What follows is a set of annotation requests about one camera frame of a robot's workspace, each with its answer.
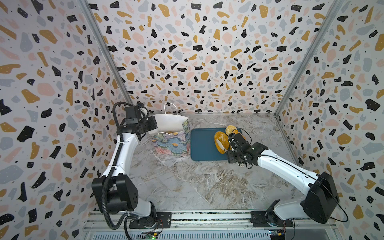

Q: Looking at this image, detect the large seeded oval loaf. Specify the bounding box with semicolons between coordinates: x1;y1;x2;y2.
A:
214;132;230;154

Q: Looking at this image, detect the floral paper gift bag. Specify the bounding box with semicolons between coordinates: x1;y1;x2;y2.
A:
149;113;191;157

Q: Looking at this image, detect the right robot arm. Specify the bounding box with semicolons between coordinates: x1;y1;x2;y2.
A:
227;137;340;227

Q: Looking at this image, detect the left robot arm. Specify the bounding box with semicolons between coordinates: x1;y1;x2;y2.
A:
92;117;157;230

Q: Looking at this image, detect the teal plastic tray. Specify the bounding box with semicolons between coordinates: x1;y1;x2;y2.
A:
191;128;228;162

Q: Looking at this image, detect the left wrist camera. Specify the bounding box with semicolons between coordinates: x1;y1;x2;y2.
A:
125;103;149;125

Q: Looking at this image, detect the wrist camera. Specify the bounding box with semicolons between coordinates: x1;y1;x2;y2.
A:
125;103;149;125
229;133;247;148

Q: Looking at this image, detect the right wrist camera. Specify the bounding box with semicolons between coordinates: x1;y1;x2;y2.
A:
229;133;247;148

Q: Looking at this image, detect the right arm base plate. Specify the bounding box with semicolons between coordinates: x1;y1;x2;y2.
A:
250;211;294;228

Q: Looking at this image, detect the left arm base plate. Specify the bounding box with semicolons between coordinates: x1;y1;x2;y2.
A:
129;212;172;230

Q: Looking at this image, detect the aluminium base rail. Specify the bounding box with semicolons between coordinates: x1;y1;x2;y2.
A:
83;210;342;240

